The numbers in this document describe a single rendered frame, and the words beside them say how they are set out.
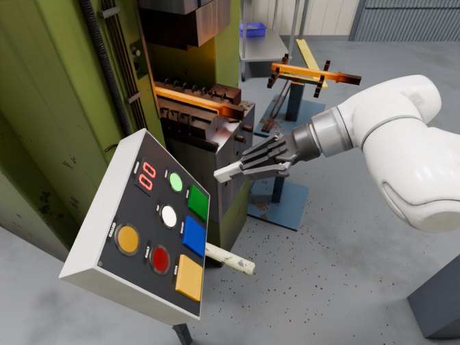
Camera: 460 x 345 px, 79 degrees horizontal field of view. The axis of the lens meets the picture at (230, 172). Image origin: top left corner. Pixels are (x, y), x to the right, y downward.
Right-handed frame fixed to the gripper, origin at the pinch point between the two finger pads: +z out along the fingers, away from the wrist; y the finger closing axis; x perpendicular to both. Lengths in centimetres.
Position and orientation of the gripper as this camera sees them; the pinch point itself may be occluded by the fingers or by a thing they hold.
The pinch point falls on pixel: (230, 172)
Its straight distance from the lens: 64.4
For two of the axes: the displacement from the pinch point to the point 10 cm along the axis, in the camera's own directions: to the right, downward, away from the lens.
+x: -5.0, -6.1, -6.2
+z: -8.7, 3.4, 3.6
